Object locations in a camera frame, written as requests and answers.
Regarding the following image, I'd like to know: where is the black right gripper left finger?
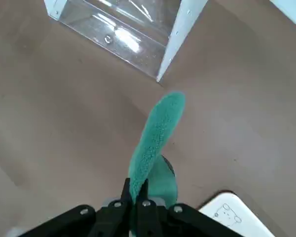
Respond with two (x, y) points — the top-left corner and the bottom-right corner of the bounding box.
(18, 177), (134, 237)

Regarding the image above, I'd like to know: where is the clear acrylic tiered shelf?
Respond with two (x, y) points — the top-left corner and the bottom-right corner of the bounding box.
(43, 0), (209, 83)

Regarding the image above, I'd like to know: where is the cream tray with rabbit print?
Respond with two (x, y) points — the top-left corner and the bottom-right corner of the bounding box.
(198, 192), (277, 237)

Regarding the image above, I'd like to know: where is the green microfibre cloth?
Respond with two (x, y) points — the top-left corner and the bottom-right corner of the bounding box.
(127, 90), (187, 237)

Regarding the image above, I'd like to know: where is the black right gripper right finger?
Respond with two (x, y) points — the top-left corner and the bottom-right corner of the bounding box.
(135, 179), (240, 237)

